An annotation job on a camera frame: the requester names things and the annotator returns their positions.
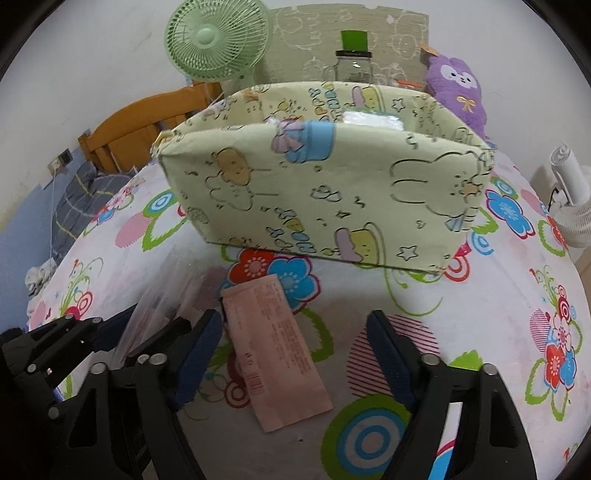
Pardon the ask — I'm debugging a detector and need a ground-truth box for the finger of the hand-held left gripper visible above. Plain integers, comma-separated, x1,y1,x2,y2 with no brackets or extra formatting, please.
45,318,193,417
0,306,140,372

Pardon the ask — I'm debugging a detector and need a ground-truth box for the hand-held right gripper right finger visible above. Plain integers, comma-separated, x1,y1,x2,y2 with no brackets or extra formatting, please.
366,309,539,480

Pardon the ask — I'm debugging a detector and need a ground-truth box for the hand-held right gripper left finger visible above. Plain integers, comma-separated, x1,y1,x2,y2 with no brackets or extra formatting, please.
59,308,225,480

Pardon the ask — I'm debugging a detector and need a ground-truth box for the clear plastic bag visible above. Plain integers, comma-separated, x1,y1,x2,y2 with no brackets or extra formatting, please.
115,265,232,365

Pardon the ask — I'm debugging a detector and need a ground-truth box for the pink packet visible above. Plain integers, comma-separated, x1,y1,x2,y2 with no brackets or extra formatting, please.
219,274,334,433

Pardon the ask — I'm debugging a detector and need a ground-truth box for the yellow-green cartoon print storage box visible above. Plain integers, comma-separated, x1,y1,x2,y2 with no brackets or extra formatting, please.
150,79,497,278

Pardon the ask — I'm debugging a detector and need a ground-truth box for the clear white tissue pack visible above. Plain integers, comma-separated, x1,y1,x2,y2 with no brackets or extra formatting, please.
342,110,403,132

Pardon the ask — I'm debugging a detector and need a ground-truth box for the flower print tablecloth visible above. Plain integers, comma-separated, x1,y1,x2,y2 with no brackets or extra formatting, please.
25,148,591,480

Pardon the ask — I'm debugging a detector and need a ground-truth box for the white crumpled cloth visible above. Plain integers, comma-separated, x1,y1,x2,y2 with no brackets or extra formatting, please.
24,261,58,296

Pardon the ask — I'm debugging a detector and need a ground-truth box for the blue-grey plaid blanket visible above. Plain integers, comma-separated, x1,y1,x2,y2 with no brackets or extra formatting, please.
48,161,139,257

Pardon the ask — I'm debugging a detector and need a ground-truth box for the wooden bed headboard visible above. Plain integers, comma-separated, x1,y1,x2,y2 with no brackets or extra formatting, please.
78,83,222,175

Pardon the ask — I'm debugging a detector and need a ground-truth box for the white table fan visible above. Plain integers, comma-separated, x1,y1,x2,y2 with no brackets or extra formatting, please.
547,144,591,250

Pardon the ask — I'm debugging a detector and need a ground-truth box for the purple plush toy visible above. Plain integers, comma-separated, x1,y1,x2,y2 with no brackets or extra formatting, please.
422,46,491,139

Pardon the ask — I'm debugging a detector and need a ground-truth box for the glass jar with black lid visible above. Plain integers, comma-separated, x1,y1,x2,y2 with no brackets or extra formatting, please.
333,50,374,86

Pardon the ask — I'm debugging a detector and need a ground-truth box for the green table fan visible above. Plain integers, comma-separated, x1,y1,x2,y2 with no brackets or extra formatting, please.
165,0,272,95

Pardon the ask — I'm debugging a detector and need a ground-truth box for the green cartoon print board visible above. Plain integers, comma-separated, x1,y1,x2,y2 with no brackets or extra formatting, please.
259,4,430,88

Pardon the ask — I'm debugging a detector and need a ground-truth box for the white wall cable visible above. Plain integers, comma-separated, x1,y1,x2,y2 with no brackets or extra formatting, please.
46,171,58,266

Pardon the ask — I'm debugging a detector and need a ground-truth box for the wall socket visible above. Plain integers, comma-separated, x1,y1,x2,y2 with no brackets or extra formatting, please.
47,148,74,174

